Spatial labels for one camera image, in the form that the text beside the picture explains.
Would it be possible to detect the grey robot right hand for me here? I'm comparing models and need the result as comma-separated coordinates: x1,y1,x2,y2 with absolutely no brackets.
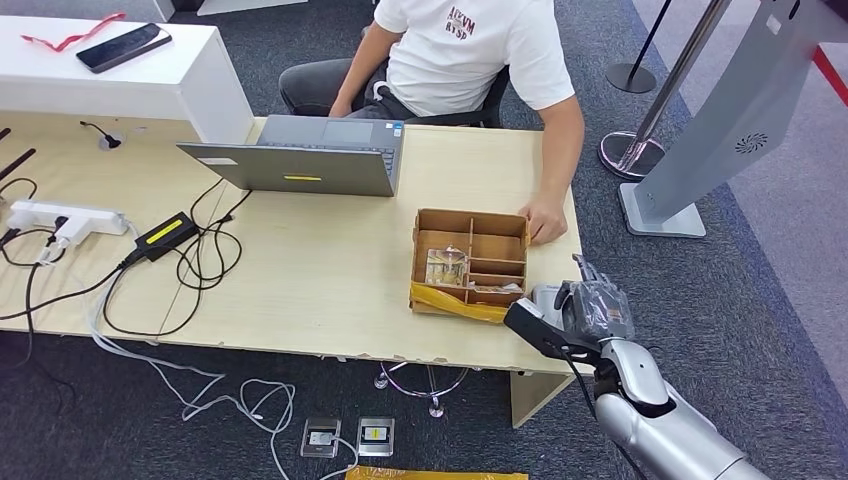
555,254,636,344

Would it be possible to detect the person's left hand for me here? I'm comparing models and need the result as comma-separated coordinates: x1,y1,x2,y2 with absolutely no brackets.
517,193,570,246

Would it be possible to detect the grey card reader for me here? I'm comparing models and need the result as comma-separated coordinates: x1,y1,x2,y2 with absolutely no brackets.
531,283,578,319

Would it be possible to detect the wrapped room key card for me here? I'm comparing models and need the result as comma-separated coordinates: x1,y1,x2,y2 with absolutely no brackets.
423,246,470,287

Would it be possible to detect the person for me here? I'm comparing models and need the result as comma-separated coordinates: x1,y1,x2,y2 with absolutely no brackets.
278,0,587,246

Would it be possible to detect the cardboard organizer box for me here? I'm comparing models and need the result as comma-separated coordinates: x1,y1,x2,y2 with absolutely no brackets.
408,207,533,325

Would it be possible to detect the grey laptop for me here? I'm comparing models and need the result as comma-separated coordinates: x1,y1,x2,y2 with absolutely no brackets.
176,114,407,198

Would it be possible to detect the pale wooden desk leg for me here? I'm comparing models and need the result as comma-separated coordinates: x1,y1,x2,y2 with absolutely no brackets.
510,370,576,429

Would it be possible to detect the yellow tape on box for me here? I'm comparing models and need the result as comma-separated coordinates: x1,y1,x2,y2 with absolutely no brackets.
410,281,510,325

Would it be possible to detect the black office chair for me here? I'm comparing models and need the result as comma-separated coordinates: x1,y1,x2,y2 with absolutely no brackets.
404,62,511,129

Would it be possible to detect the white furniture base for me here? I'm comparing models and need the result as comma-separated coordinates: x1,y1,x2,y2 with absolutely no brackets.
196,0,310,17

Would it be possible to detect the white raised counter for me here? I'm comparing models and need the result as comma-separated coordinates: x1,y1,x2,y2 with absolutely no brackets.
0,14,256,145

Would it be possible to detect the chrome stool base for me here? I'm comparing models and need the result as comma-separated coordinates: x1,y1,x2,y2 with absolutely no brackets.
372,359,484,420

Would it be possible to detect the black laptop power adapter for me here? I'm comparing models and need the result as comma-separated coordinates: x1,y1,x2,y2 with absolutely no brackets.
134,211,200,263

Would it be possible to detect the grey kiosk stand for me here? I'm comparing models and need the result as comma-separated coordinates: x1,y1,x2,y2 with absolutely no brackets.
618,0,848,238

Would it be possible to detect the black smartphone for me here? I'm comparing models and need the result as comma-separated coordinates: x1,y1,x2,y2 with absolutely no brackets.
75,23,174,74

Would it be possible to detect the silver floor socket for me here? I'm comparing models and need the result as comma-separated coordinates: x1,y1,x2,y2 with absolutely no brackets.
356,415,397,458

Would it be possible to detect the red ribbon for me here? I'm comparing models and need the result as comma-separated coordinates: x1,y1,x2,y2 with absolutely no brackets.
21,11,127,54

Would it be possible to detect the floor socket with white plug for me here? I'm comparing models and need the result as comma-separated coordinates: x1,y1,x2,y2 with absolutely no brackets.
299,415,343,460

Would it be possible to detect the white power strip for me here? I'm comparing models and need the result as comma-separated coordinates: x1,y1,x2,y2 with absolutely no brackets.
6,199,129,248

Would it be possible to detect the red barrier belt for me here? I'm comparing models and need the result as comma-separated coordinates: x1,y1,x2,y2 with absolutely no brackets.
811,46,848,107

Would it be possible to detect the long black rod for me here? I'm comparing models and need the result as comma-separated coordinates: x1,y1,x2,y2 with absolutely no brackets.
0,148,38,183

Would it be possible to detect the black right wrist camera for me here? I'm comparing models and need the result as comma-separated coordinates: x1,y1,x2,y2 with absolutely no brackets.
503,298,601,364

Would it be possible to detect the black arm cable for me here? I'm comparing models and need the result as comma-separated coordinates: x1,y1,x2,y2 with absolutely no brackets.
561,347,651,480

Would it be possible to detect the black charger cable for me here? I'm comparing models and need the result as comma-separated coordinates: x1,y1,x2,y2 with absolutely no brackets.
102,177,254,338

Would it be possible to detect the black stanchion post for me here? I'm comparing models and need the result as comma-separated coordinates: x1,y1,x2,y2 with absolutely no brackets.
604,0,677,95

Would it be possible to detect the chrome stanchion post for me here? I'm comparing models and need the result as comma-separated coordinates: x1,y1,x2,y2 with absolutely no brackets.
597,0,735,181

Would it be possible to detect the black desk grommet cable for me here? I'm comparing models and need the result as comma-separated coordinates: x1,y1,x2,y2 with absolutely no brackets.
79,120,124,151

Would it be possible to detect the black mains cable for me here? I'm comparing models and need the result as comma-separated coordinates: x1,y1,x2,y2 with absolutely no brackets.
0,251,140,322

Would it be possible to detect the white cable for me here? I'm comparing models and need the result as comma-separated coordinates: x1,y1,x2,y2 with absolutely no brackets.
89,291,362,480

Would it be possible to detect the black plugged cable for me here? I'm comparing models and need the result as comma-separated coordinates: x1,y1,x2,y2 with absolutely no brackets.
0,177,74,372

